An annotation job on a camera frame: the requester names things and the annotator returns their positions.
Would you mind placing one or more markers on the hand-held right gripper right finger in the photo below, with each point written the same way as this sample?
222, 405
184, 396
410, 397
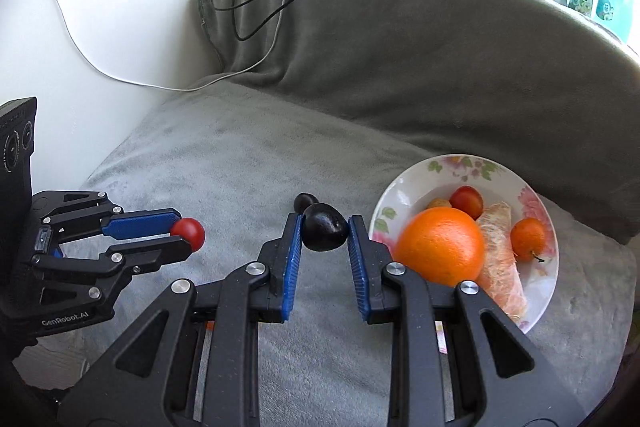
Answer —
359, 267

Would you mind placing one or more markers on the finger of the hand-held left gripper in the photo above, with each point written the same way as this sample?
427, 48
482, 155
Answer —
150, 254
140, 224

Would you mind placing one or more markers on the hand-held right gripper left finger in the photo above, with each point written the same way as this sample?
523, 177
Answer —
292, 267

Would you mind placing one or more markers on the small cherry tomato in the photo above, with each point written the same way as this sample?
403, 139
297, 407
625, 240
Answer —
192, 232

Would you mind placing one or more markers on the dark purple plum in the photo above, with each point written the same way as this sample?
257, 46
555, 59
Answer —
325, 229
304, 201

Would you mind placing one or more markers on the large orange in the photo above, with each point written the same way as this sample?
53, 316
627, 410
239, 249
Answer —
440, 244

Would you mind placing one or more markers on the floral white plate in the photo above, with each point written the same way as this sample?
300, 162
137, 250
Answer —
410, 192

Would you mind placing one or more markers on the brown longan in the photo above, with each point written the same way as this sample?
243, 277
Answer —
440, 204

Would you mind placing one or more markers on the large cherry tomato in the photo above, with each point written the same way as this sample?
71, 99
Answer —
467, 201

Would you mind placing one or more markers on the small mandarin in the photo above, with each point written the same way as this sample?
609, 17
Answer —
528, 238

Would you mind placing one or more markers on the small pink white paper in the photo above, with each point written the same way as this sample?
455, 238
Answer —
442, 342

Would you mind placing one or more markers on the peeled fruit in foam net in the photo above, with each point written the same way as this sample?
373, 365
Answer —
500, 267

